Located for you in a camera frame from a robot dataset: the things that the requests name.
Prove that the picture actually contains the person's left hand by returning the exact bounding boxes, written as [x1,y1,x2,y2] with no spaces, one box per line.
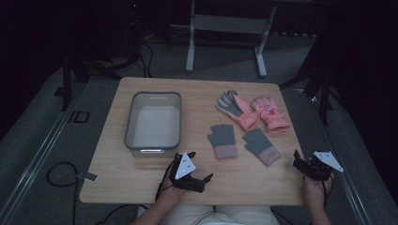
[158,181,187,204]

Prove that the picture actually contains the white metal stand frame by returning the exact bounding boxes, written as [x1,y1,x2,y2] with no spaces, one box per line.
[171,0,278,79]

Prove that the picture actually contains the black cables by tripod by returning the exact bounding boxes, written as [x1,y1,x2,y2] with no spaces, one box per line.
[137,40,154,79]

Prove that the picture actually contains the black cable under table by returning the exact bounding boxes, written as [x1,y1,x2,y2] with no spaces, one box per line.
[95,203,148,225]

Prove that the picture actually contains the black tripod stand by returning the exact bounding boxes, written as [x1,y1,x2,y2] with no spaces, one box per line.
[54,0,142,112]

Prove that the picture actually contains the clear plastic bin grey rim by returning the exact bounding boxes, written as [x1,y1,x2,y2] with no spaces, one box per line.
[123,91,183,158]

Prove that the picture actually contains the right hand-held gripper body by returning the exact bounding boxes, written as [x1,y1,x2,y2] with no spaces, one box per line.
[301,151,344,182]

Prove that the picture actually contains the hand-held gripper black cable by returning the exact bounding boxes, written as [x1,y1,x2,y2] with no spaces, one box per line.
[154,162,176,203]
[321,176,334,209]

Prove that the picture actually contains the black looped floor cable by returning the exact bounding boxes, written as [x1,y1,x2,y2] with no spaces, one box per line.
[46,161,79,225]

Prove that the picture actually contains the pink glove with red print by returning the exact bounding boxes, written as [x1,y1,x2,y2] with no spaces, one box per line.
[250,96,290,134]

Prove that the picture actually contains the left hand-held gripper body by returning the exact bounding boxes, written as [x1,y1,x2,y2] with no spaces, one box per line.
[168,152,206,193]

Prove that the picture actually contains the metal floor rail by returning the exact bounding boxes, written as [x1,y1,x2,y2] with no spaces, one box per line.
[0,82,87,225]
[290,88,372,225]

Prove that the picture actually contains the person's legs in beige trousers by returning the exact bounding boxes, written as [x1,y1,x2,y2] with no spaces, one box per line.
[159,204,281,225]

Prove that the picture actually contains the person's right hand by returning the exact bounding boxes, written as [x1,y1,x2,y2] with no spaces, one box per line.
[303,175,334,201]

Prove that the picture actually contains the grey metal table bracket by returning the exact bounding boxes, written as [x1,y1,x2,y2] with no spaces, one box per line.
[76,172,99,183]

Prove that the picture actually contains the left hand-held gripper black cable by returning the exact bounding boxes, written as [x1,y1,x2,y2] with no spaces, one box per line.
[154,162,176,203]

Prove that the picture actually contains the black metal stand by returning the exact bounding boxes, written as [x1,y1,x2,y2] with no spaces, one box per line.
[280,31,345,126]

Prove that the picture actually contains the right hand-held gripper black cable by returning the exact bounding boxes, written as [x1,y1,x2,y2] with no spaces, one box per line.
[321,176,334,209]

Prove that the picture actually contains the pink glove with grey palm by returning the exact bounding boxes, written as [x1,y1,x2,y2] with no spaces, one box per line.
[216,89,261,132]

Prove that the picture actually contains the grey knit glove pink cuff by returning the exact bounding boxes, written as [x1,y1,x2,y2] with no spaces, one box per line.
[207,124,238,159]
[242,127,282,166]

